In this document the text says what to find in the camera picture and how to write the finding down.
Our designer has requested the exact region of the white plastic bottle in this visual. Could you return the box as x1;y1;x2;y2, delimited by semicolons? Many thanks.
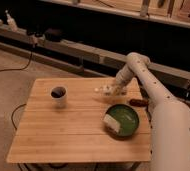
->
93;84;126;98

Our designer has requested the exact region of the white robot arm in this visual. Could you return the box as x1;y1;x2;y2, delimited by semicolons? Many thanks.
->
112;52;190;171

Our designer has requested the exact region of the green ceramic bowl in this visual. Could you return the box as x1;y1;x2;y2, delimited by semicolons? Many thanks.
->
103;104;139;137

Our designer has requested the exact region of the white spray bottle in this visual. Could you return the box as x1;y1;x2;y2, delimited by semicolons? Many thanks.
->
5;11;18;31

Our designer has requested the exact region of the dark red oblong object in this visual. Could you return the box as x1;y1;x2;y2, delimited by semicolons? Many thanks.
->
129;99;148;107

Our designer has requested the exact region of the white sponge block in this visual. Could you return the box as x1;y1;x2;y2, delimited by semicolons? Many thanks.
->
103;114;120;133

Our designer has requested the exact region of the white cup with dark liquid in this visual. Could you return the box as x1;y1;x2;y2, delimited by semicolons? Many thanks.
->
51;86;67;108

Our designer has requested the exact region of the wooden folding table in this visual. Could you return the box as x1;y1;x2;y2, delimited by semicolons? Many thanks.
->
7;78;150;163

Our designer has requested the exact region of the black device on ledge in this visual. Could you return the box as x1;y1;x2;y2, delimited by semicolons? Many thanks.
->
44;28;63;42

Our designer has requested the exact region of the black cable under table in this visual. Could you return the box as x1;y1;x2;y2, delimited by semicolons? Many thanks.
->
10;102;28;130

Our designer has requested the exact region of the black floor cable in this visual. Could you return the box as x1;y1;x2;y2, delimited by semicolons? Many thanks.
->
0;49;34;75

